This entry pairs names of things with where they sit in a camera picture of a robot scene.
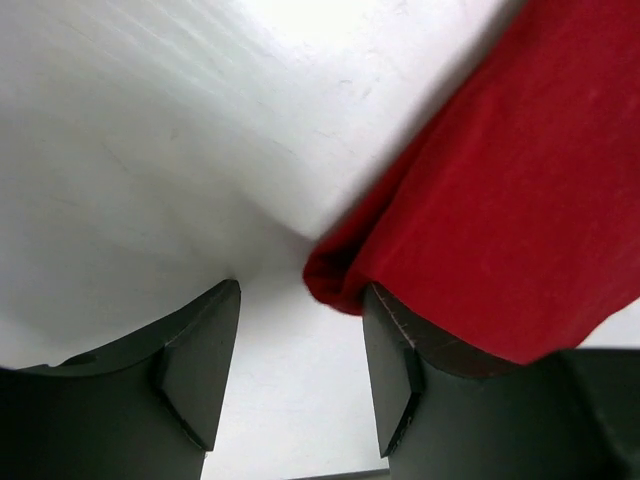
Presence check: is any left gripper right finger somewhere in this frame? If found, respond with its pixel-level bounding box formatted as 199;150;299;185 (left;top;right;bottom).
362;283;517;458

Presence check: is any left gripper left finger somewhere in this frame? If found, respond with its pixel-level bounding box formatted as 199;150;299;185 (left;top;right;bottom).
20;279;241;450

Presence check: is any red t shirt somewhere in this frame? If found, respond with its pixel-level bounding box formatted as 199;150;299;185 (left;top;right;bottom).
303;1;639;364

